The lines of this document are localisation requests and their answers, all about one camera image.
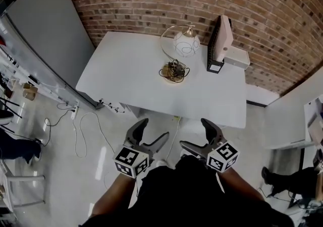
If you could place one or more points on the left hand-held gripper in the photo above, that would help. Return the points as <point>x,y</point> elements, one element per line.
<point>130,161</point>

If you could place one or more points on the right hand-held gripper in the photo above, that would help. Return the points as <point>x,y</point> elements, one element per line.
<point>223,156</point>

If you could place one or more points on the white globe arc lamp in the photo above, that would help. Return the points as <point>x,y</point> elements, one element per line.
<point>186,44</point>

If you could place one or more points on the person's right forearm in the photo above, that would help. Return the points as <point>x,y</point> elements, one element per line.
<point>239,185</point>

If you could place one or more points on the person's left forearm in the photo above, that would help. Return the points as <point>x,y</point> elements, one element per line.
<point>113,195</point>

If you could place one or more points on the white desk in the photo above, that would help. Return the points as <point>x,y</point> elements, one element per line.
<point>126,69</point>

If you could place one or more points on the person's right white shoe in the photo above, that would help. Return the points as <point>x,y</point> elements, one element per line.
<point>183,154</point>

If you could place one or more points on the person's white shoe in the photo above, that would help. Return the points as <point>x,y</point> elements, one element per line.
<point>183,154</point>
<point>161,164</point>

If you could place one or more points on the person's left white shoe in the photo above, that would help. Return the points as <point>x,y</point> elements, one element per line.
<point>161,164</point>

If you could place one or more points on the person's black clothing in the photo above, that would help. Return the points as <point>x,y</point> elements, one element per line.
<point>186,195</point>

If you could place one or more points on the white power strip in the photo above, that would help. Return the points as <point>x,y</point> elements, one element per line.
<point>74,113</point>

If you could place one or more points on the white flat box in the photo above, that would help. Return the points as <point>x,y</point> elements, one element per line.
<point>238,57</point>

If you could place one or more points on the black perforated file holder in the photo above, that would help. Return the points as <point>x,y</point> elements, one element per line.
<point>211,49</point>

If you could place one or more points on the white cabinet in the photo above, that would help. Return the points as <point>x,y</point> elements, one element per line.
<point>314,125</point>

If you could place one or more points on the brown cardboard box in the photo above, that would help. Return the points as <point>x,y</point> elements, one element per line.
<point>30,91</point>

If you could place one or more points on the white metal stool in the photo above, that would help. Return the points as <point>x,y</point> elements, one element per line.
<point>25,178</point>

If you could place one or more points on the black tripod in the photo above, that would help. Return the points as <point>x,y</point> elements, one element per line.
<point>10,102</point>

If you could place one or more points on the white round stool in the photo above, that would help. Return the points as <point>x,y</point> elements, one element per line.
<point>6,118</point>

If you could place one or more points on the grey refrigerator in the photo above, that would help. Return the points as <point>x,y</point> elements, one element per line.
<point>50,31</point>

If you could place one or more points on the white shelving rack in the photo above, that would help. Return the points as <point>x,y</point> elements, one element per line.
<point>7,52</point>

